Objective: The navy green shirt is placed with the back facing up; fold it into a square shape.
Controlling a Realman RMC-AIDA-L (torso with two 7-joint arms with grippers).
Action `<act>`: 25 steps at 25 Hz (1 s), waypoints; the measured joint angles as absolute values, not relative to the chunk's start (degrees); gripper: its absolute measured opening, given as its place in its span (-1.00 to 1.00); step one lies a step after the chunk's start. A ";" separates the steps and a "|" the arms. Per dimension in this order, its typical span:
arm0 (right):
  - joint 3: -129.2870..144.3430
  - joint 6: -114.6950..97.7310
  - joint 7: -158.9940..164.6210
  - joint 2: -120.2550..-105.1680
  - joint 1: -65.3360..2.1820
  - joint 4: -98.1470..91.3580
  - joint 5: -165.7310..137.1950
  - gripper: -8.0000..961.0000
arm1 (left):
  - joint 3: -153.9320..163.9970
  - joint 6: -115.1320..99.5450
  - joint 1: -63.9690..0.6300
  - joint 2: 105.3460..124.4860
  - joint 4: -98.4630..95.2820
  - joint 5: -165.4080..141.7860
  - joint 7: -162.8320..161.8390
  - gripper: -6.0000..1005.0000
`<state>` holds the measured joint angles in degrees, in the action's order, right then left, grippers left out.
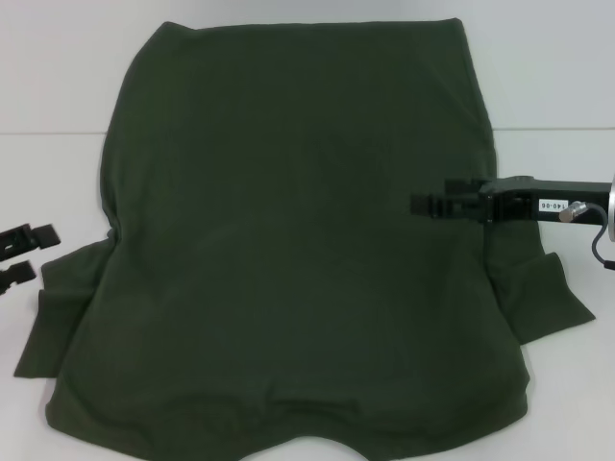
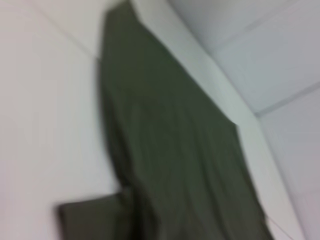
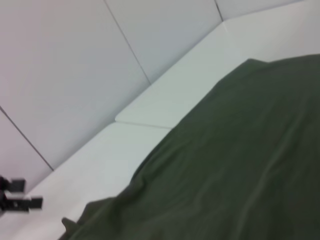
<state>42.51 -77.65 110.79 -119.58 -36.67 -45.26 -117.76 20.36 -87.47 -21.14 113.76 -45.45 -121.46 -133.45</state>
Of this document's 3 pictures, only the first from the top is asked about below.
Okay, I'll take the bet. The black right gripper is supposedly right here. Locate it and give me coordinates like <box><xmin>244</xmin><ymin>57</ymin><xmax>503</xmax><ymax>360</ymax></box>
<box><xmin>410</xmin><ymin>176</ymin><xmax>612</xmax><ymax>229</ymax></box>

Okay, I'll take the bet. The dark green t-shirt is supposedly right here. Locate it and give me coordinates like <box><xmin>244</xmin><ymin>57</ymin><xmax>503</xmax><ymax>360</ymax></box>
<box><xmin>12</xmin><ymin>17</ymin><xmax>598</xmax><ymax>461</ymax></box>

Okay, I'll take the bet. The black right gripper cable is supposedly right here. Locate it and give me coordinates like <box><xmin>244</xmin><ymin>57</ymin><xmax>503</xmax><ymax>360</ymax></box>
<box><xmin>559</xmin><ymin>201</ymin><xmax>615</xmax><ymax>270</ymax></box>

